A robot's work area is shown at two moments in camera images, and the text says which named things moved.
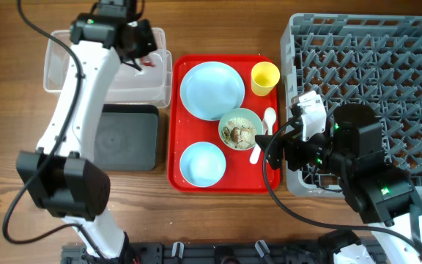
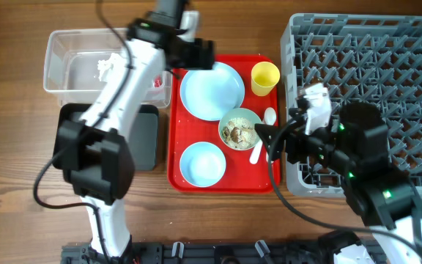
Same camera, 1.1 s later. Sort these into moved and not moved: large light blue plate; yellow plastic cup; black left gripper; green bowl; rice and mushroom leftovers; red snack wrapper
Moved: red snack wrapper; black left gripper
Not moved: large light blue plate; green bowl; yellow plastic cup; rice and mushroom leftovers
